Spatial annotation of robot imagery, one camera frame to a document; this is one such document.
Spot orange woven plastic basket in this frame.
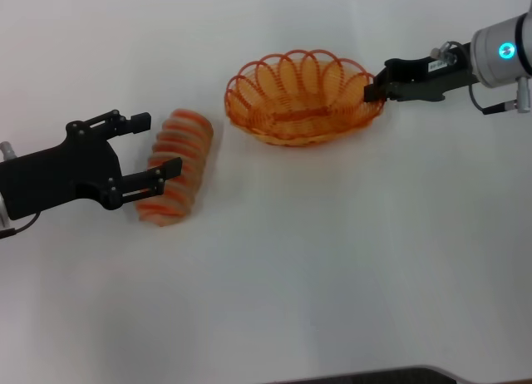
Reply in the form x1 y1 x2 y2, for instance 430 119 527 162
224 49 386 149

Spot orange striped bread roll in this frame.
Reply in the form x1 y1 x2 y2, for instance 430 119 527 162
135 108 215 228

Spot right arm cable with plug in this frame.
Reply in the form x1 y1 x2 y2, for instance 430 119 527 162
468 76 532 116

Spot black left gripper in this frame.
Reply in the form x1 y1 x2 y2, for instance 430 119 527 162
0 108 184 212

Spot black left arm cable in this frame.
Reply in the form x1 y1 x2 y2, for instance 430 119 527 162
0 213 42 240

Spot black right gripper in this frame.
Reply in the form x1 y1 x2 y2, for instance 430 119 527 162
363 42 480 105

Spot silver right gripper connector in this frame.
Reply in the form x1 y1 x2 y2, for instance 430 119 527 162
431 41 458 65

